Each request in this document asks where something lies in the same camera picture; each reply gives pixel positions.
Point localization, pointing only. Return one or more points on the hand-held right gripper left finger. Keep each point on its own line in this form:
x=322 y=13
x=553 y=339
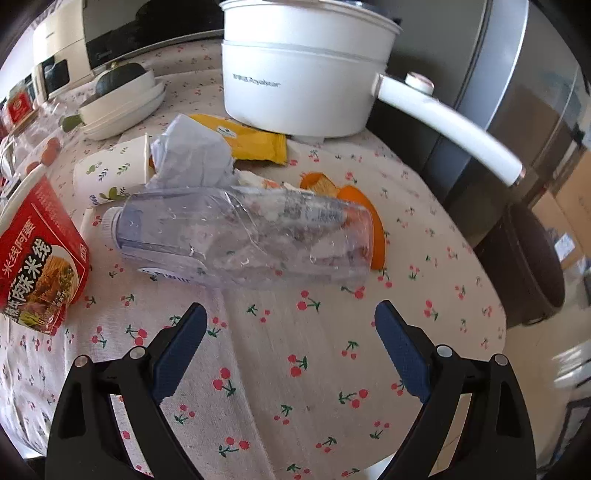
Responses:
x=178 y=350

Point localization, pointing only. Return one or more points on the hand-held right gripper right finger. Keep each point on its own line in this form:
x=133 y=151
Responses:
x=404 y=350

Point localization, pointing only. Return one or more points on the clear plastic bottle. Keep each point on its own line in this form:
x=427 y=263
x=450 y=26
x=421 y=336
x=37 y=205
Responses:
x=231 y=240

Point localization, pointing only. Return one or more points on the orange peel piece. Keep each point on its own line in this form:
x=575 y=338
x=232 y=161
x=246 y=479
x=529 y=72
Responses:
x=376 y=230
x=316 y=182

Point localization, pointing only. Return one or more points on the yellow snack wrapper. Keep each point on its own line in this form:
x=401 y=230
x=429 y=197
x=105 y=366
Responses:
x=258 y=145

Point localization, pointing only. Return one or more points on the cherry print tablecloth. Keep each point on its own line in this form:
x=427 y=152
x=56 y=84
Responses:
x=286 y=332

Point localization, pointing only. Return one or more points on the brown waste bin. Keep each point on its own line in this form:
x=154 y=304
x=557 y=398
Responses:
x=521 y=267

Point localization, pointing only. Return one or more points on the red instant noodle box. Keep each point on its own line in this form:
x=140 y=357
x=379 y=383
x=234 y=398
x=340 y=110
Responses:
x=37 y=258

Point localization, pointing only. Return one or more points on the floral paper cup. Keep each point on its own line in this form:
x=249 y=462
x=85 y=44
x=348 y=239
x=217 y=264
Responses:
x=113 y=166

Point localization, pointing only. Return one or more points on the crumpled white tissue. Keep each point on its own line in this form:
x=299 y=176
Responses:
x=194 y=152

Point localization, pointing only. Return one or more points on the small green fruit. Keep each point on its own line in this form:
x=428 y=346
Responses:
x=71 y=123

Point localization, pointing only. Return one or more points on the white ceramic bowl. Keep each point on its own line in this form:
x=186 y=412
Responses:
x=129 y=90

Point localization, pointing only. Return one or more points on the dark green pumpkin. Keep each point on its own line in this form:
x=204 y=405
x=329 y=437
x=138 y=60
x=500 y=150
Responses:
x=120 y=76

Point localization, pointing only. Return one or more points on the red label glass jar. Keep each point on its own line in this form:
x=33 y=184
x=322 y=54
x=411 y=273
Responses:
x=18 y=108

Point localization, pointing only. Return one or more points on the white electric pot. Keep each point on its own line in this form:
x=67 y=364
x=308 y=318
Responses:
x=300 y=78

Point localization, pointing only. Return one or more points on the grey refrigerator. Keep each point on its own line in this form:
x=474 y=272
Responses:
x=485 y=69

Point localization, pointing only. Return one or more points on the black microwave oven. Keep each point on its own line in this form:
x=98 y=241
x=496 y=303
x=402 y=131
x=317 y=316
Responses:
x=152 y=23

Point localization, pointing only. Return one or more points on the white air fryer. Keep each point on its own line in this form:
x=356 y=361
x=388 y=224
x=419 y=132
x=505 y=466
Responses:
x=60 y=32

